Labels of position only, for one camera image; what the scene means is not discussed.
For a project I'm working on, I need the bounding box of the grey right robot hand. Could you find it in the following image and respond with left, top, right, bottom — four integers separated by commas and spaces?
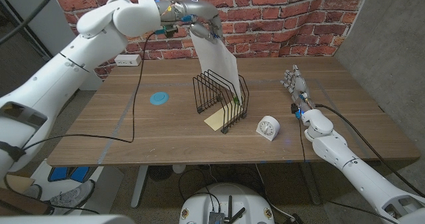
280, 64, 315, 111

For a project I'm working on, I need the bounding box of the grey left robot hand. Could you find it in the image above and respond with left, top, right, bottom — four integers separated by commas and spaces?
155, 0, 224, 45

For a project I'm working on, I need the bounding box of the white paper file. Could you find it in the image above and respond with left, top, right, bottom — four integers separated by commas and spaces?
189, 29, 242, 104

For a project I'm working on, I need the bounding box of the yellow sticky note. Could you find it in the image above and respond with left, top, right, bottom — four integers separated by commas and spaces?
203, 104, 243, 132

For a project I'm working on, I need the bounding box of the grey tape table marking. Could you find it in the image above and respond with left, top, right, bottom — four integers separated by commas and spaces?
97, 78, 373, 165

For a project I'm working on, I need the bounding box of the white kitchen timer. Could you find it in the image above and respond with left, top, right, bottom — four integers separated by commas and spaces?
255, 115, 281, 142

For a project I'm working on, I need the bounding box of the red brick print backdrop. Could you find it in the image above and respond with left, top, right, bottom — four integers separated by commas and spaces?
49, 0, 371, 80

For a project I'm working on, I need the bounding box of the blue round disc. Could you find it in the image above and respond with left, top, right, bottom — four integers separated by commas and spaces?
149, 91, 170, 106

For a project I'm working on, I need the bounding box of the dark grey table leg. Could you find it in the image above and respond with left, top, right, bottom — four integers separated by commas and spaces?
300, 162, 322, 205

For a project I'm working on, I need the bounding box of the grey box on torso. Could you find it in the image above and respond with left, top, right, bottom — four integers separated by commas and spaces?
208, 211, 225, 224

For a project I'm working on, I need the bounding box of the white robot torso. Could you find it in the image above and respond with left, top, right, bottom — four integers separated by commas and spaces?
178, 183, 276, 224

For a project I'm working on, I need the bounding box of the black round floor object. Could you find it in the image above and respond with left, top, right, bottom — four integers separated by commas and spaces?
147, 165, 173, 182

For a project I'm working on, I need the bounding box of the white table leg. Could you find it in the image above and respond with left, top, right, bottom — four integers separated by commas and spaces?
130, 165, 149, 209

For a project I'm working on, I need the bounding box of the white floor mat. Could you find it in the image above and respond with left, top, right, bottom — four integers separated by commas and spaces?
31, 160, 124, 215

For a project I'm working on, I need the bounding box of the blue foot pedal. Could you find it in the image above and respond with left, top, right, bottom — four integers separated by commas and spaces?
48, 166, 70, 182
68, 166, 97, 183

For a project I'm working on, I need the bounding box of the grey sneaker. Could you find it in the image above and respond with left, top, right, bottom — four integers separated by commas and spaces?
22, 183, 43, 201
49, 179, 96, 215

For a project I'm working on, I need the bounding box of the white robot front cover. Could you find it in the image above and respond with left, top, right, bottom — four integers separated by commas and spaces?
0, 214, 135, 224

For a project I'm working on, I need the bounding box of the brown cardboard piece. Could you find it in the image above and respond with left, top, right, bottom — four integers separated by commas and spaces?
3, 173, 36, 193

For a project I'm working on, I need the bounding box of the brown trouser leg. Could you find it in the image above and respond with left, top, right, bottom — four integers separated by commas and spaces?
0, 187, 52, 215

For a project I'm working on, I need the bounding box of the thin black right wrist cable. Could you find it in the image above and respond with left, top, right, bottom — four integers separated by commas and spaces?
297, 116, 401, 224

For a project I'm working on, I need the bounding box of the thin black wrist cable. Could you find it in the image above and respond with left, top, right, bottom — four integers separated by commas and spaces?
19, 31, 157, 152
297, 116, 401, 224

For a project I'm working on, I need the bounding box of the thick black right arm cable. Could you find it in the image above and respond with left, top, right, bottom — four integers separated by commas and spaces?
314, 103, 425, 198

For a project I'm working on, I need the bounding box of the black wire file holder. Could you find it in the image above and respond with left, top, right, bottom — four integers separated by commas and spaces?
192, 69, 250, 135

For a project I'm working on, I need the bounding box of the thin black left wrist cable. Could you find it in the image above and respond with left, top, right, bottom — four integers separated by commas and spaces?
19, 31, 157, 152

